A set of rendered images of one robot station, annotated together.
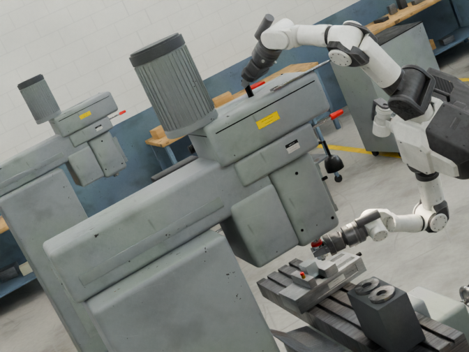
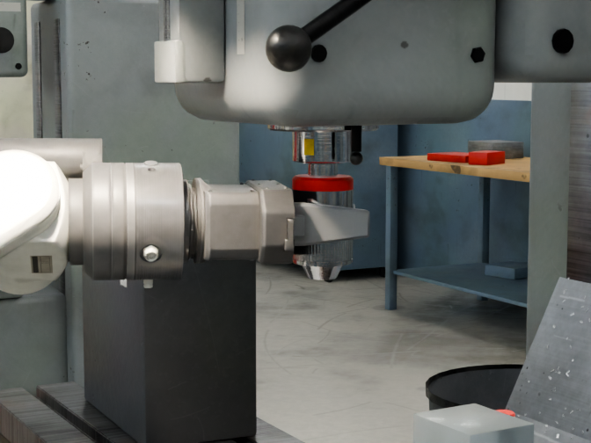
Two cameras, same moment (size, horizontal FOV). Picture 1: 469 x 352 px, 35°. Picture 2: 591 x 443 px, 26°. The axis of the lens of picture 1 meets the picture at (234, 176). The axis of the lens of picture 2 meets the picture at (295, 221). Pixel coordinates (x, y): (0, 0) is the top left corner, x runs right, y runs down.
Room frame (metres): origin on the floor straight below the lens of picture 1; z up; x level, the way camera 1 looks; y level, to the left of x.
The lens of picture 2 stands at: (3.65, -0.39, 1.35)
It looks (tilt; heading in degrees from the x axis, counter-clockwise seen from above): 7 degrees down; 169
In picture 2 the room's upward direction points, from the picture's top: straight up
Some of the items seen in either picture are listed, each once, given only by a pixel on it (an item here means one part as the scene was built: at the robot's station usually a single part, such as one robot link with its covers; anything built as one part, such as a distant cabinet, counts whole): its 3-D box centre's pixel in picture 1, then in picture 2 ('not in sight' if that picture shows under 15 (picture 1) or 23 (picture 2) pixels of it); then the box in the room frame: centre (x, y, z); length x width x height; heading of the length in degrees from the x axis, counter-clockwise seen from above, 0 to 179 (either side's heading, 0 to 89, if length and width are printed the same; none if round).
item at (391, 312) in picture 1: (384, 313); (164, 325); (2.30, -0.27, 1.08); 0.22 x 0.12 x 0.20; 14
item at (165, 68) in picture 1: (174, 86); not in sight; (2.62, 0.06, 2.05); 0.20 x 0.20 x 0.32
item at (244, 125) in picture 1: (256, 116); not in sight; (2.68, -0.16, 1.81); 0.47 x 0.26 x 0.16; 107
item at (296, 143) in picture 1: (264, 152); not in sight; (2.68, -0.14, 1.68); 0.34 x 0.24 x 0.10; 107
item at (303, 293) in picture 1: (320, 277); not in sight; (2.89, -0.15, 1.04); 0.35 x 0.15 x 0.11; 110
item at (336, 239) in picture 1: (340, 239); (205, 223); (2.69, -0.27, 1.23); 0.13 x 0.12 x 0.10; 178
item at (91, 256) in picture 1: (160, 216); not in sight; (2.54, 0.30, 1.66); 0.80 x 0.23 x 0.20; 107
